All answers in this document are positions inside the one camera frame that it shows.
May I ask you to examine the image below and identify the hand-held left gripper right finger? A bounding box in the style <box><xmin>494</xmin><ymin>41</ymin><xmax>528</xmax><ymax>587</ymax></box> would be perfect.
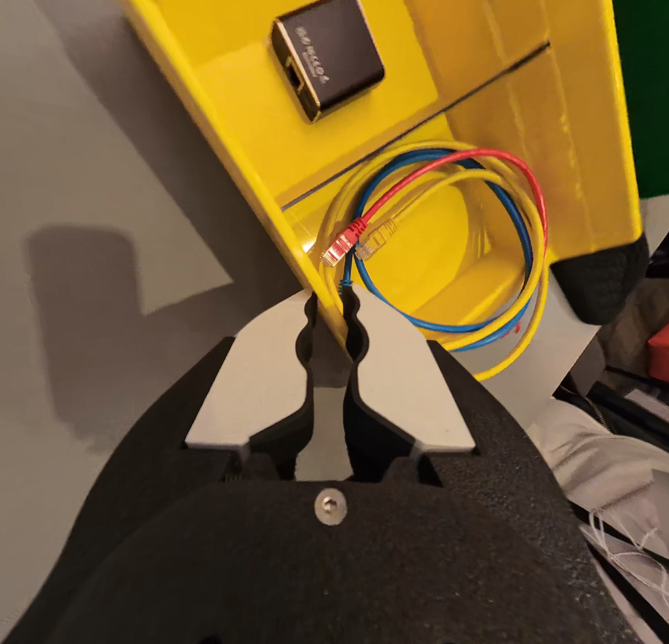
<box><xmin>342</xmin><ymin>284</ymin><xmax>477</xmax><ymax>454</ymax></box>

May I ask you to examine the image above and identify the person's grey clothing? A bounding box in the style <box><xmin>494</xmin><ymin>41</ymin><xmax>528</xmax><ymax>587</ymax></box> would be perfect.
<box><xmin>528</xmin><ymin>393</ymin><xmax>669</xmax><ymax>644</ymax></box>

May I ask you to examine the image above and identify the clear plastic divider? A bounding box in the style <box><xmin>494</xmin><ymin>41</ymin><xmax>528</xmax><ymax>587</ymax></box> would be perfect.
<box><xmin>281</xmin><ymin>40</ymin><xmax>552</xmax><ymax>212</ymax></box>

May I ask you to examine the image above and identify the blue ethernet cable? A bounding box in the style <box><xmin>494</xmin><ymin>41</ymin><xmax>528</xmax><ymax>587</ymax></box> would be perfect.
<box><xmin>339</xmin><ymin>149</ymin><xmax>535</xmax><ymax>352</ymax></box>

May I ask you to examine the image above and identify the yellow ethernet cable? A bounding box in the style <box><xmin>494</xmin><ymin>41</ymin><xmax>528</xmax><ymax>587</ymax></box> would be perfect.
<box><xmin>319</xmin><ymin>141</ymin><xmax>551</xmax><ymax>382</ymax></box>

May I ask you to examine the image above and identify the yellow plastic bin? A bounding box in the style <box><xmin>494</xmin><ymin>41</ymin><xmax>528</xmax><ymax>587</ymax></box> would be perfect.
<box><xmin>105</xmin><ymin>0</ymin><xmax>644</xmax><ymax>352</ymax></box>

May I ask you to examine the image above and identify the red ethernet cable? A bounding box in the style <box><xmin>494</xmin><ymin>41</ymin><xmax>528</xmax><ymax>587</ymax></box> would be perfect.
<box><xmin>320</xmin><ymin>149</ymin><xmax>548</xmax><ymax>336</ymax></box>

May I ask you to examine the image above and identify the black ethernet switch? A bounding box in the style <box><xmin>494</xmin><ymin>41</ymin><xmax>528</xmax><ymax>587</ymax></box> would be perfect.
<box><xmin>270</xmin><ymin>0</ymin><xmax>386</xmax><ymax>124</ymax></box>

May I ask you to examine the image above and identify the red box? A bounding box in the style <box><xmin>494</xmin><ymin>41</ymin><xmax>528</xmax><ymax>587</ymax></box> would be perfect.
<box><xmin>647</xmin><ymin>325</ymin><xmax>669</xmax><ymax>381</ymax></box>

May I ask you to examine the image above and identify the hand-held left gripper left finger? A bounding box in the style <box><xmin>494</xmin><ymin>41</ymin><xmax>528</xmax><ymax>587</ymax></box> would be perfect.
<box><xmin>184</xmin><ymin>289</ymin><xmax>318</xmax><ymax>451</ymax></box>

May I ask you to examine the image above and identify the black jacket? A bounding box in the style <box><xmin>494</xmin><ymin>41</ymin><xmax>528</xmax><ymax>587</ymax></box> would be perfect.
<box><xmin>554</xmin><ymin>362</ymin><xmax>669</xmax><ymax>446</ymax></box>

